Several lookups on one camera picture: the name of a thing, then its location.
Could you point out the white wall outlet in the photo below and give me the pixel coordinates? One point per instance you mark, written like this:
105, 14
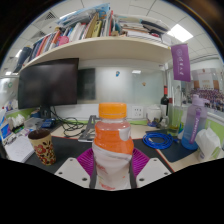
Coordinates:
137, 112

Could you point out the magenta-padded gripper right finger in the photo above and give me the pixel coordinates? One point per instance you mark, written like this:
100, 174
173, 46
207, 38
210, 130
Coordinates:
153, 171

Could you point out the purple hanging pennant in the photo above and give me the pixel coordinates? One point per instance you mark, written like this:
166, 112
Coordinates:
181, 63

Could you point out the purple translucent water bottle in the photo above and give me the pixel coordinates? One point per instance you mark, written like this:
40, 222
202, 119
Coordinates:
193, 126

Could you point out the dark blue mouse pad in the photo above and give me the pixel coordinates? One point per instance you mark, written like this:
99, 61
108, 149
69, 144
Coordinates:
173, 154

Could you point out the dark wine bottle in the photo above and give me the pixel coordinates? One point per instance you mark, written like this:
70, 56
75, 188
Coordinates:
164, 101

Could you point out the white lidded jar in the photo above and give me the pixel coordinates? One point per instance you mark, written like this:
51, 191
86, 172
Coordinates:
154, 115

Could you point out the red-patterned beige cup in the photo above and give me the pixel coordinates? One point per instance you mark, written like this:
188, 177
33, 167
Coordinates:
43, 150

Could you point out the black red-edged desk mat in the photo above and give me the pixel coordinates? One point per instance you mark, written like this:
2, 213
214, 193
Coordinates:
70, 146

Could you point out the blue printed box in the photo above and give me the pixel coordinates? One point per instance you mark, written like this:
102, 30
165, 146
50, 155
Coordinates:
5, 128

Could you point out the white tissue pack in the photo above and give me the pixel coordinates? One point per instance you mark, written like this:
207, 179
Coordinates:
208, 143

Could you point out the black computer monitor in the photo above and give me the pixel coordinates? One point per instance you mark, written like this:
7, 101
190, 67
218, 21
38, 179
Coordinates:
48, 83

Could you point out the green clear drinking glass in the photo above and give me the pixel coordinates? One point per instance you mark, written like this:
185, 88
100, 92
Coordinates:
175, 121

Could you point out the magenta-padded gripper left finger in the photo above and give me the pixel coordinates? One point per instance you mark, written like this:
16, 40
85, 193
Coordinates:
71, 171

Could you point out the orange-capped drink bottle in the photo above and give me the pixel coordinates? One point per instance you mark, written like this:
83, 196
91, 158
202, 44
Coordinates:
111, 150

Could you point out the small blue device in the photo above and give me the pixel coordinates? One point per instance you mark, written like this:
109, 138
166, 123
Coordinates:
48, 123

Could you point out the clear plastic box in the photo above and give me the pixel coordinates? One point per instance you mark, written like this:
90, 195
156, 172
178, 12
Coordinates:
32, 123

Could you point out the crumpled white tissues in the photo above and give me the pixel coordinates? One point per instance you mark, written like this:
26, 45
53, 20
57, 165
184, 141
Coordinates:
16, 120

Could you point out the ceiling lights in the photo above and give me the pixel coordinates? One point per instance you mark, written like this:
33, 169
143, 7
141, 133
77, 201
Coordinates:
180, 32

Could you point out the group photo poster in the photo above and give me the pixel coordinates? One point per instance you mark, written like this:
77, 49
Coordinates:
208, 93

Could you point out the white paper notebook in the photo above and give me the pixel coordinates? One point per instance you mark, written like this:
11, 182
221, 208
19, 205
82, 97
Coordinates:
18, 150

